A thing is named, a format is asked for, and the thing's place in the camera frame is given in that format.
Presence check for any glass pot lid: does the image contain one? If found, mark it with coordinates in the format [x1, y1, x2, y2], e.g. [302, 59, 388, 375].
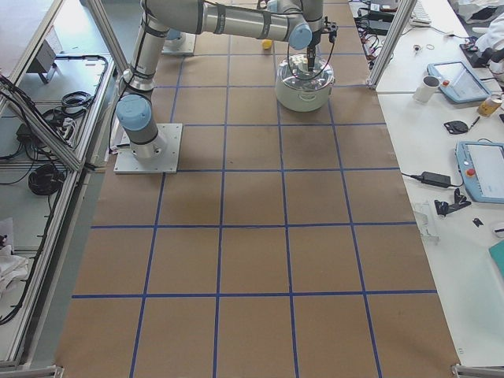
[276, 54, 335, 92]

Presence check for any yellow corn cob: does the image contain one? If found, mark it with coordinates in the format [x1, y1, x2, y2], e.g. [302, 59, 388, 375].
[261, 39, 272, 50]

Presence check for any white cooking pot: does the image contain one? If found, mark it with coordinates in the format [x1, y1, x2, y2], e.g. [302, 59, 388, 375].
[275, 84, 334, 113]

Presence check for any power strip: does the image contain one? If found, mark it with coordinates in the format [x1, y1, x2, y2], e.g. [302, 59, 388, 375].
[354, 17, 382, 70]

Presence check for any white mug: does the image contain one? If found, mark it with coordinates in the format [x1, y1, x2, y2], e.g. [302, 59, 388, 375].
[413, 75, 440, 103]

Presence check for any upper blue teach pendant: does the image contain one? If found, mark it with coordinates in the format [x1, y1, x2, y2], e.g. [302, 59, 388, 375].
[427, 61, 491, 104]

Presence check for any blue teach pendant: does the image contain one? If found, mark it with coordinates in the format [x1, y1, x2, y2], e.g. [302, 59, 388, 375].
[455, 142, 503, 204]
[427, 61, 491, 104]

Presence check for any black round object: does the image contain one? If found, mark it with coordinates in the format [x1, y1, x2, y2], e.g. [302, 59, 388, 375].
[443, 120, 469, 135]

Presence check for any black power adapter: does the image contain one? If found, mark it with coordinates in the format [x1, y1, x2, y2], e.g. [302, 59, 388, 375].
[421, 172, 451, 188]

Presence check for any black pen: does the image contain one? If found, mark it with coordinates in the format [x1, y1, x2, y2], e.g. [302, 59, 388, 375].
[469, 116, 480, 129]

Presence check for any clear plastic piece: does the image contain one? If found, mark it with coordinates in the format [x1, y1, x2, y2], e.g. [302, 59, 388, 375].
[411, 202, 439, 245]

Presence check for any brown paper mat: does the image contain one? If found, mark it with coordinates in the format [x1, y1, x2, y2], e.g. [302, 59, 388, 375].
[55, 1, 458, 377]

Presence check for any lower blue teach pendant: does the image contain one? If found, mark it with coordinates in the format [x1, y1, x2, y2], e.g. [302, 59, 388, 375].
[455, 142, 503, 204]

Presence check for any grey box on stand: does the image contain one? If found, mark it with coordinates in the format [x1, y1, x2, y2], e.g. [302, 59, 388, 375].
[27, 40, 57, 84]

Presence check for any teal notebook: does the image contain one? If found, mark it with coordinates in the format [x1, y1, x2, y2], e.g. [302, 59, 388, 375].
[489, 241, 504, 276]

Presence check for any white crumpled cloth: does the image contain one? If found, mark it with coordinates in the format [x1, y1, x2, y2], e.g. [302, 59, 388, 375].
[0, 217, 31, 300]

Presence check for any aluminium frame post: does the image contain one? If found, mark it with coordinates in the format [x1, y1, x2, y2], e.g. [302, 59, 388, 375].
[367, 0, 417, 88]

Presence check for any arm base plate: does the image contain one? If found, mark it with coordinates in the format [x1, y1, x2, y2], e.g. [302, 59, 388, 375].
[161, 28, 196, 56]
[113, 124, 183, 174]

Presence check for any black bracket part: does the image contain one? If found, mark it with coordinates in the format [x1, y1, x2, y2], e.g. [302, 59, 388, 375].
[434, 187, 472, 217]

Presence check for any black coiled cable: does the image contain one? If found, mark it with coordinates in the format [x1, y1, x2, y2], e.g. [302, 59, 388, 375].
[27, 163, 66, 197]

